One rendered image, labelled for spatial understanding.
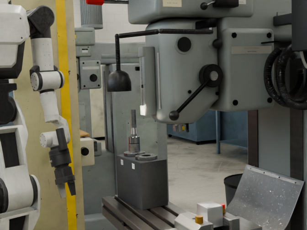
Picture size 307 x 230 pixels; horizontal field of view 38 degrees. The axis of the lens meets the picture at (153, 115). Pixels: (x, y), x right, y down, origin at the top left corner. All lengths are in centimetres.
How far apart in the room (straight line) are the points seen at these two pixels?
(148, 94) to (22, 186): 72
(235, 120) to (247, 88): 733
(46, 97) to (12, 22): 35
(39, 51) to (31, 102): 106
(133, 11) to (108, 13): 947
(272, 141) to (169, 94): 49
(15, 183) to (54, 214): 137
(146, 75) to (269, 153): 58
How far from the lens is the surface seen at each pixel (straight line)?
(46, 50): 200
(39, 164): 307
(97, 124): 983
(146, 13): 133
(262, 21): 146
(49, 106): 198
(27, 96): 301
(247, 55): 141
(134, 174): 176
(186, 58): 132
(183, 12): 130
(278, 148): 162
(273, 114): 163
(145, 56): 135
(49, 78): 197
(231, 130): 886
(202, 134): 879
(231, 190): 333
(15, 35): 188
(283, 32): 151
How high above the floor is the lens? 147
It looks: 6 degrees down
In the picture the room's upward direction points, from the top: 2 degrees counter-clockwise
